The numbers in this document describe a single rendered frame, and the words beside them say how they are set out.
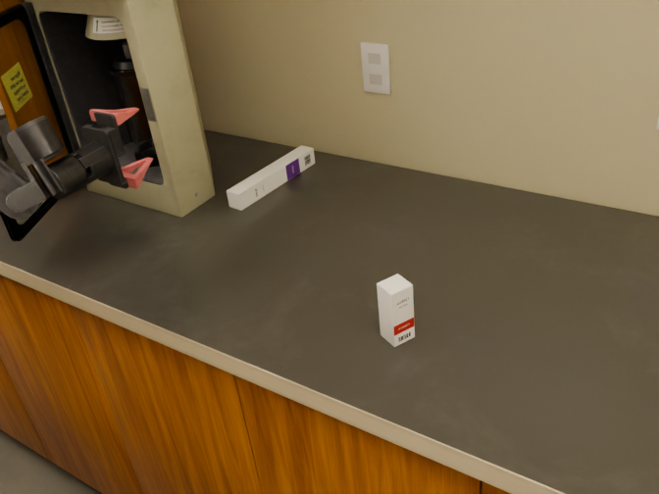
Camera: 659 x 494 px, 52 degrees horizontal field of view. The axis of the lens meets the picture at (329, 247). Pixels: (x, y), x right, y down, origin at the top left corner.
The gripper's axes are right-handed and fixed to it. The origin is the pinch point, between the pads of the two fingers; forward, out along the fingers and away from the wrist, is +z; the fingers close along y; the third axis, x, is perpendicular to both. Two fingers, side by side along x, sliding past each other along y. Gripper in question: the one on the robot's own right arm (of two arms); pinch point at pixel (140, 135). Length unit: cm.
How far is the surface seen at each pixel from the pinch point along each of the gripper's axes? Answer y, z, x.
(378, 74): -6, 54, -18
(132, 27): 15.3, 12.1, 9.1
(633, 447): -27, -7, -88
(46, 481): -119, -17, 70
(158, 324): -26.1, -17.6, -13.2
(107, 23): 14.9, 15.1, 19.9
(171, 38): 10.9, 20.5, 8.8
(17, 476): -119, -21, 80
